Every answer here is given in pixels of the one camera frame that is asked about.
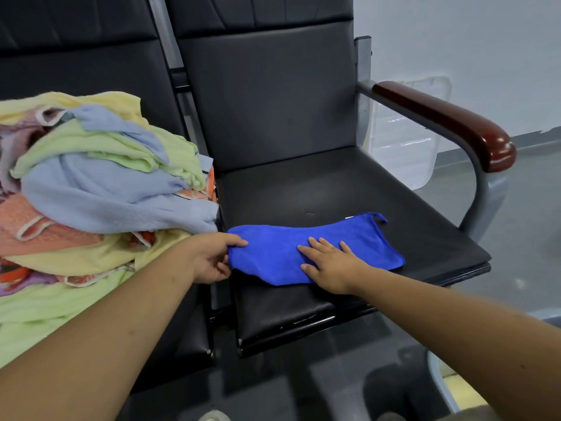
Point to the person's right hand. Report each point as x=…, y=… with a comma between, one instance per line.
x=335, y=269

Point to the person's right little finger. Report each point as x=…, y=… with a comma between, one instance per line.
x=346, y=248

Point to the blue microfibre towel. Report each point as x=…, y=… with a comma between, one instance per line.
x=271, y=254

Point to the grey metal armrest frame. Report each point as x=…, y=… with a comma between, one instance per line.
x=484, y=201

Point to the person's right middle finger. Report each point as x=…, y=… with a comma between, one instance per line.
x=316, y=245

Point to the grey metal floor frame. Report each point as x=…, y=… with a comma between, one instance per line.
x=440, y=381

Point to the brown wooden armrest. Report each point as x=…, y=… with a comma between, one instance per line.
x=451, y=120

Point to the black leather chair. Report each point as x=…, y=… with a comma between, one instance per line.
x=79, y=48
x=285, y=105

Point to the person's left forearm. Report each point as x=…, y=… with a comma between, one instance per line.
x=101, y=337

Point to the person's left hand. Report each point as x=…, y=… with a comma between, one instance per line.
x=206, y=256

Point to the person's left thumb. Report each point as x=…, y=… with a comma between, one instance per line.
x=234, y=242

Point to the person's right thumb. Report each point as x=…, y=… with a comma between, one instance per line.
x=309, y=270

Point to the pile of pastel towels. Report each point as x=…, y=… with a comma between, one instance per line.
x=101, y=188

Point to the person's right forearm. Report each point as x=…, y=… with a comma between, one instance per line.
x=460, y=341

